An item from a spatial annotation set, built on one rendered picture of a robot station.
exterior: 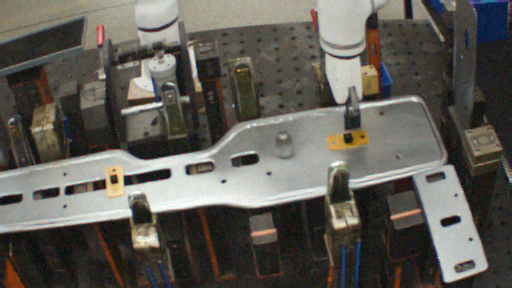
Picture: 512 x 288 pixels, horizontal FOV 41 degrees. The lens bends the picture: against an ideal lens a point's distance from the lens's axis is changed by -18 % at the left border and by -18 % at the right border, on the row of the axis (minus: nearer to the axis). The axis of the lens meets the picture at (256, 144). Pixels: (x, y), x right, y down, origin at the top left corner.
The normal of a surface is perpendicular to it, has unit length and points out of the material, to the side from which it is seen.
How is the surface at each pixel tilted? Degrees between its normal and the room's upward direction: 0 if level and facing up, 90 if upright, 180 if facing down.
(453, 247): 0
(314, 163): 0
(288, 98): 0
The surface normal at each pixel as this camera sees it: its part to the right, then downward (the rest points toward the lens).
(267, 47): -0.10, -0.72
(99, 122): 0.15, 0.68
